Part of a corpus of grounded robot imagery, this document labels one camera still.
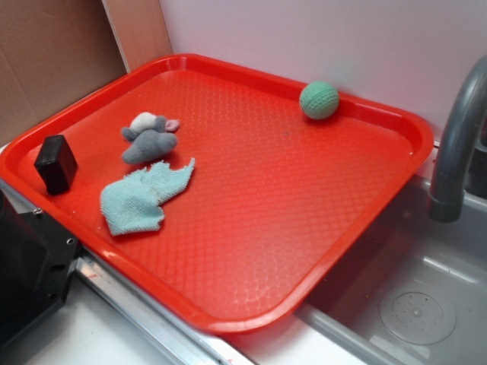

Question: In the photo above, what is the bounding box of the black box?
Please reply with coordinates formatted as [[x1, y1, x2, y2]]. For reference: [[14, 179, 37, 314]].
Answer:
[[34, 135, 78, 195]]

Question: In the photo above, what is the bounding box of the red plastic tray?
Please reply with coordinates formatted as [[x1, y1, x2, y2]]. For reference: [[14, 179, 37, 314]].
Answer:
[[1, 55, 433, 334]]

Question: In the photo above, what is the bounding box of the grey plush mouse toy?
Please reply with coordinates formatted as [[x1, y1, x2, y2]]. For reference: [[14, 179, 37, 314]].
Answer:
[[121, 112, 180, 164]]

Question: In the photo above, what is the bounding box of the green ball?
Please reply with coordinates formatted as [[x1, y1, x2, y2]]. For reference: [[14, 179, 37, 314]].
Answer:
[[299, 81, 339, 120]]

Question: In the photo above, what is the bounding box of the light blue cloth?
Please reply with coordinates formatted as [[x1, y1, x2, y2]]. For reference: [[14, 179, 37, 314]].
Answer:
[[100, 158, 196, 236]]

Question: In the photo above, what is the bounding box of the grey plastic sink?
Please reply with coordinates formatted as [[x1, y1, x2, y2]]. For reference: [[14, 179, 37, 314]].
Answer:
[[297, 178, 486, 364]]

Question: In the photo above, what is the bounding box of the grey toy faucet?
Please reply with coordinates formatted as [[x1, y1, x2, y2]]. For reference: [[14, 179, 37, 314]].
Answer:
[[427, 56, 486, 223]]

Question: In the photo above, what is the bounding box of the brown cardboard panel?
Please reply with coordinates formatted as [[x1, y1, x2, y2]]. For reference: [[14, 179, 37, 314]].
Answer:
[[1, 1, 172, 144]]

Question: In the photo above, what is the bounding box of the metal rail strip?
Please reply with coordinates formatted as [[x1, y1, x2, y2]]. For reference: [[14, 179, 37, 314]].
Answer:
[[76, 249, 252, 364]]

